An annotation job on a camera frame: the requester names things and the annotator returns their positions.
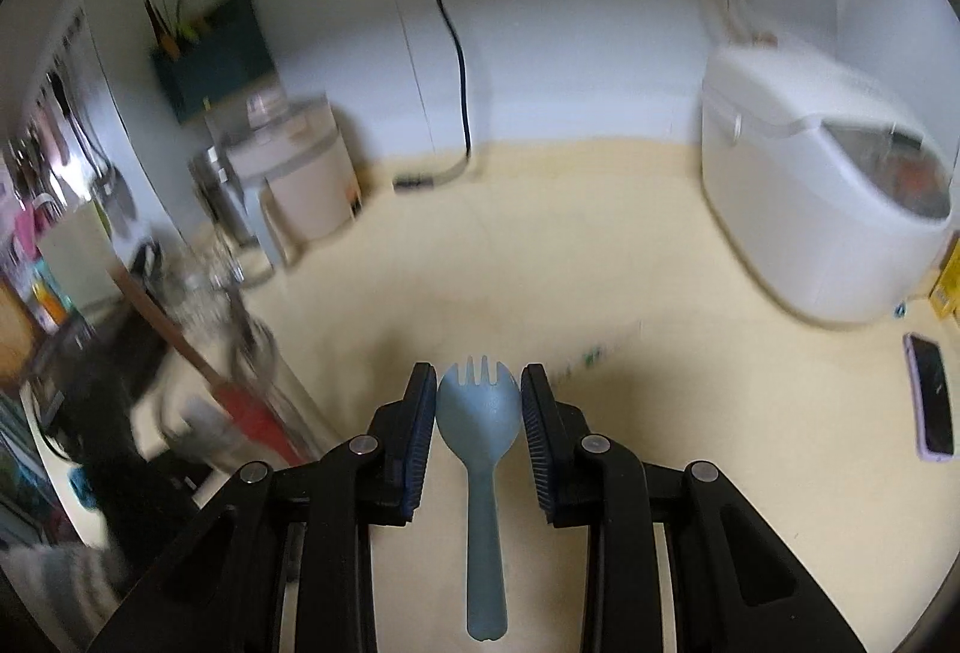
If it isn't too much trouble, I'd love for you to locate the teal wall utensil holder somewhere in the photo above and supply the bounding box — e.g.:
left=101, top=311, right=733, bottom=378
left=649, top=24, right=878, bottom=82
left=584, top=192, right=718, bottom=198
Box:
left=150, top=0, right=277, bottom=126

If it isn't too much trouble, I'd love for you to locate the pink cloth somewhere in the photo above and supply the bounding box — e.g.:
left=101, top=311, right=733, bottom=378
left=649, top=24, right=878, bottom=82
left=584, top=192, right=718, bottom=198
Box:
left=11, top=210, right=43, bottom=261

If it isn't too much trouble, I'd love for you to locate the white cutting board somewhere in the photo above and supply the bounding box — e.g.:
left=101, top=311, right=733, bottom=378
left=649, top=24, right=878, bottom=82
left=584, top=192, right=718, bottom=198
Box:
left=37, top=203, right=115, bottom=310

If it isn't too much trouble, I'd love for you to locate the smartphone in purple case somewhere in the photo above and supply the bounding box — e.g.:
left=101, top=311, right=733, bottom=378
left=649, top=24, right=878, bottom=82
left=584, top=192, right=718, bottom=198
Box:
left=904, top=333, right=956, bottom=460

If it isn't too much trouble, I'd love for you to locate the white rice cooker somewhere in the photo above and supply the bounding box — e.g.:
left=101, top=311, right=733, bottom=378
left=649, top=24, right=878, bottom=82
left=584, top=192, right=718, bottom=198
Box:
left=701, top=41, right=953, bottom=325

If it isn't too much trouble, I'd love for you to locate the yellow box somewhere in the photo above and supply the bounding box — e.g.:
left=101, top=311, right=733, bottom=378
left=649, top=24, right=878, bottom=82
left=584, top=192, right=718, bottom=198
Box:
left=928, top=233, right=960, bottom=321

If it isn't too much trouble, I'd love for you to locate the clear glass mug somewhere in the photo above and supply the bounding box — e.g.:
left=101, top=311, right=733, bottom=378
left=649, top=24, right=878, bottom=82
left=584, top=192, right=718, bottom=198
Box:
left=161, top=233, right=250, bottom=325

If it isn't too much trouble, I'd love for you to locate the person's left forearm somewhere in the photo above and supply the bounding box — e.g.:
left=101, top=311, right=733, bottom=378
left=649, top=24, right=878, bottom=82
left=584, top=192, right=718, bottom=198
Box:
left=0, top=543, right=130, bottom=653

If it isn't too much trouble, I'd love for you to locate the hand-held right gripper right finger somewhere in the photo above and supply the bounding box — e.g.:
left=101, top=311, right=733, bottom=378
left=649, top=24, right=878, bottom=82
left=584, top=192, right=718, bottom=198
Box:
left=520, top=363, right=867, bottom=653

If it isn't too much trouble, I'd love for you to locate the red plastic spoon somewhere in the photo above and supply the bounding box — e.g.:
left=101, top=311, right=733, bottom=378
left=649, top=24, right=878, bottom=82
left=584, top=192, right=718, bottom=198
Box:
left=217, top=381, right=301, bottom=466

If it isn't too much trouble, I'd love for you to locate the beige electric cooking pot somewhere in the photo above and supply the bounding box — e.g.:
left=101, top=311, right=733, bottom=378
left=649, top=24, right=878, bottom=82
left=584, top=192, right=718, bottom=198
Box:
left=225, top=94, right=362, bottom=268

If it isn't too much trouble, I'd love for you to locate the light blue plastic spork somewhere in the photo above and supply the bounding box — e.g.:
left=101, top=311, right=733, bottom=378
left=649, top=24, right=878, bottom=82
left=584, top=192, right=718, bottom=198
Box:
left=436, top=357, right=522, bottom=643

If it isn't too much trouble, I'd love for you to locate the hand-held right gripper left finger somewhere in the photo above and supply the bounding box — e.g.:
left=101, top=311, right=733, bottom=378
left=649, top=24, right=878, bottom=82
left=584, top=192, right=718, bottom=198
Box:
left=86, top=362, right=438, bottom=653

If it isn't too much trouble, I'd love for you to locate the orange bottle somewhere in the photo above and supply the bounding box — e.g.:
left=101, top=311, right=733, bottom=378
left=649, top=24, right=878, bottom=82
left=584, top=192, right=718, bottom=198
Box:
left=34, top=278, right=69, bottom=332

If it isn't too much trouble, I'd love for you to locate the stainless steel canister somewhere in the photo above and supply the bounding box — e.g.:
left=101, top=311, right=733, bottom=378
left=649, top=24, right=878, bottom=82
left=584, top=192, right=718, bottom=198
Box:
left=187, top=146, right=257, bottom=246

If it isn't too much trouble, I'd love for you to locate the tall clear glass jar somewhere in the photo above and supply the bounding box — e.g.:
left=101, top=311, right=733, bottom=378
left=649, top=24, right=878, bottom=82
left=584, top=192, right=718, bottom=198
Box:
left=161, top=315, right=340, bottom=475

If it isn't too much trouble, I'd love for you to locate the black power cable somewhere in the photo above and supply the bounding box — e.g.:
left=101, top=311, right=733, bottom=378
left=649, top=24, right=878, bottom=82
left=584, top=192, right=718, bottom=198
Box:
left=394, top=0, right=473, bottom=193

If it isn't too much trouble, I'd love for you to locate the wooden cutting board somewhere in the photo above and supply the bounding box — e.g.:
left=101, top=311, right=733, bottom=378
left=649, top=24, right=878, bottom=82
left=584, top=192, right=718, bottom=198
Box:
left=0, top=281, right=39, bottom=391

